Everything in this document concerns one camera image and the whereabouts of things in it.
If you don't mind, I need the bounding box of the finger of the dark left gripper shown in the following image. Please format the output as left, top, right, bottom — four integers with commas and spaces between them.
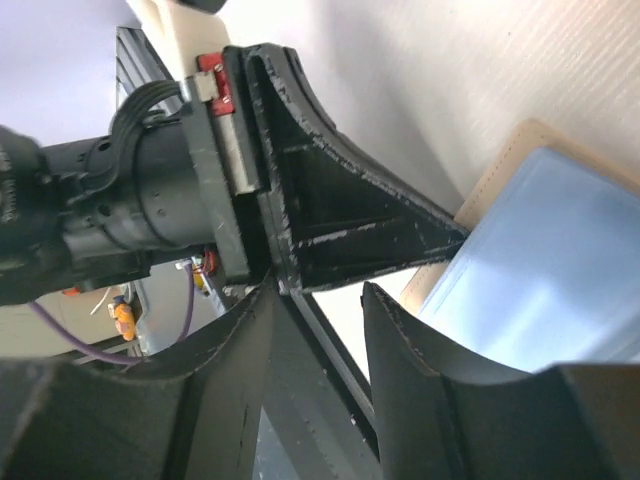
223, 43, 469, 293

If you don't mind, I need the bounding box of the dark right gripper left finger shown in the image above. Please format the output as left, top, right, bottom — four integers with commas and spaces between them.
1, 279, 274, 479

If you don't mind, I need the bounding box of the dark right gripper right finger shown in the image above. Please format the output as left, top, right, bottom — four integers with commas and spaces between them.
362, 283, 639, 479

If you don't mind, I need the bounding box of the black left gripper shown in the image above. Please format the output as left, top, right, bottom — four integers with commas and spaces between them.
1, 80, 260, 305

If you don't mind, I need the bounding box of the beige card holder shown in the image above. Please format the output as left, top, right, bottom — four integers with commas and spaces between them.
401, 119, 639, 371

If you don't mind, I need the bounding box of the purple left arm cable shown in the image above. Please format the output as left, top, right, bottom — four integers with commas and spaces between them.
27, 259, 196, 366

